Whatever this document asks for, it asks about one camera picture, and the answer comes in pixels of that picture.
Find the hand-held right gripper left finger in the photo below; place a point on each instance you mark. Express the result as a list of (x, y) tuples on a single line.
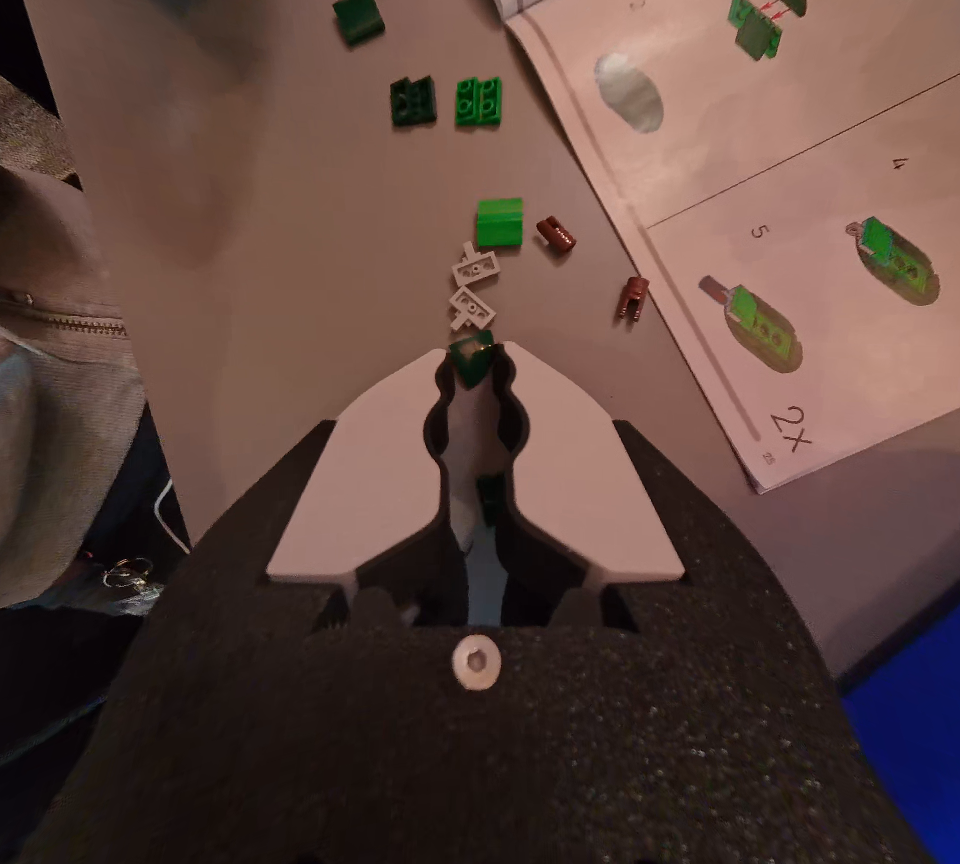
[(360, 481)]

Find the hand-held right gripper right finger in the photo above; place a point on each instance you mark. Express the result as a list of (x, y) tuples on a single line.
[(592, 481)]

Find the green brick assembly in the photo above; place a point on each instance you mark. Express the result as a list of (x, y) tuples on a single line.
[(471, 361)]

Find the dark green square plate brick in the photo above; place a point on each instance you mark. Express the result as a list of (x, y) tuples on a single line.
[(413, 101)]

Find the grey desk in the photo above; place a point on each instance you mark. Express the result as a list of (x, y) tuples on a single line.
[(225, 166)]

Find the brown clip brick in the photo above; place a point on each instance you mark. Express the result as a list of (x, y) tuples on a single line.
[(556, 233), (634, 299)]

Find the light grey clip plate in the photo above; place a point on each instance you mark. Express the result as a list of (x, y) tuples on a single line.
[(472, 309), (476, 267)]

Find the bright green slope brick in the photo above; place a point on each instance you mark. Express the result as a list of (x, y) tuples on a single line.
[(499, 224)]

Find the person's grey jacket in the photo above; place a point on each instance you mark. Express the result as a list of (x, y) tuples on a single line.
[(60, 391)]

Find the brick instruction booklet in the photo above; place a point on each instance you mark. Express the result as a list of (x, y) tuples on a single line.
[(787, 188)]

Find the person's dark pants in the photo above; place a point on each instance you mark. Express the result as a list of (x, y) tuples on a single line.
[(45, 691)]

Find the bright green square plate brick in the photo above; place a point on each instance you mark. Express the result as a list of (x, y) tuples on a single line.
[(478, 101)]

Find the blue plastic bin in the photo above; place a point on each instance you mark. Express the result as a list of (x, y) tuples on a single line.
[(915, 729)]

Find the dark green slope brick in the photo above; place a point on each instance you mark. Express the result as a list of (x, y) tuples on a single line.
[(358, 16)]

